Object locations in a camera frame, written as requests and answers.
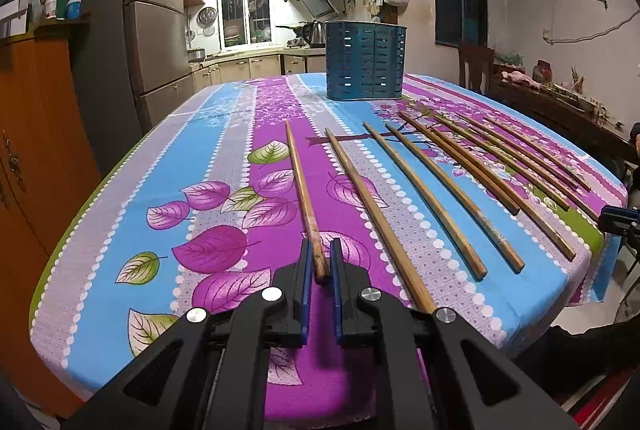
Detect brown wooden chopstick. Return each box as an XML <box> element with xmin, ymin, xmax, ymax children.
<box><xmin>461</xmin><ymin>115</ymin><xmax>598</xmax><ymax>221</ymax></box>
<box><xmin>434</xmin><ymin>115</ymin><xmax>570</xmax><ymax>211</ymax></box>
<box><xmin>484</xmin><ymin>118</ymin><xmax>591</xmax><ymax>191</ymax></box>
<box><xmin>385</xmin><ymin>123</ymin><xmax>525</xmax><ymax>280</ymax></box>
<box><xmin>284</xmin><ymin>121</ymin><xmax>330</xmax><ymax>283</ymax></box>
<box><xmin>426</xmin><ymin>127</ymin><xmax>576</xmax><ymax>261</ymax></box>
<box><xmin>398</xmin><ymin>111</ymin><xmax>521</xmax><ymax>215</ymax></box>
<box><xmin>326</xmin><ymin>127</ymin><xmax>436</xmax><ymax>314</ymax></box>
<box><xmin>362</xmin><ymin>122</ymin><xmax>488</xmax><ymax>281</ymax></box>

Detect beige kitchen base cabinets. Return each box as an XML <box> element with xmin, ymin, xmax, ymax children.
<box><xmin>191</xmin><ymin>49</ymin><xmax>326</xmax><ymax>90</ymax></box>

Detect kitchen window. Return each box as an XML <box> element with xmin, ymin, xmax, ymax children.
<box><xmin>219</xmin><ymin>0</ymin><xmax>272</xmax><ymax>48</ymax></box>

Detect dark wooden side table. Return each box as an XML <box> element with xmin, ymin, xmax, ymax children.
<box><xmin>488</xmin><ymin>74</ymin><xmax>639</xmax><ymax>164</ymax></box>

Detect floral striped tablecloth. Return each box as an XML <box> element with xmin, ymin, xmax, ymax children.
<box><xmin>29</xmin><ymin>73</ymin><xmax>627</xmax><ymax>397</ymax></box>

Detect dark wooden chair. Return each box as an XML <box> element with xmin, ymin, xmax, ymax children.
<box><xmin>458</xmin><ymin>43</ymin><xmax>495</xmax><ymax>94</ymax></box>

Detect orange wooden cabinet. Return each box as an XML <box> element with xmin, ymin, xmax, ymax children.
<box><xmin>1</xmin><ymin>20</ymin><xmax>100</xmax><ymax>416</ymax></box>

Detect blue slotted utensil holder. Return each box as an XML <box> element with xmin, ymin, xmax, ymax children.
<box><xmin>326</xmin><ymin>20</ymin><xmax>406</xmax><ymax>101</ymax></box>

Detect steel electric kettle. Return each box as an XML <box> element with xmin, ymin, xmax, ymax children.
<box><xmin>302</xmin><ymin>20</ymin><xmax>326</xmax><ymax>48</ymax></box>

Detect silver refrigerator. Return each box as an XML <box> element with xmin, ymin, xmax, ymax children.
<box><xmin>72</xmin><ymin>0</ymin><xmax>195</xmax><ymax>171</ymax></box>

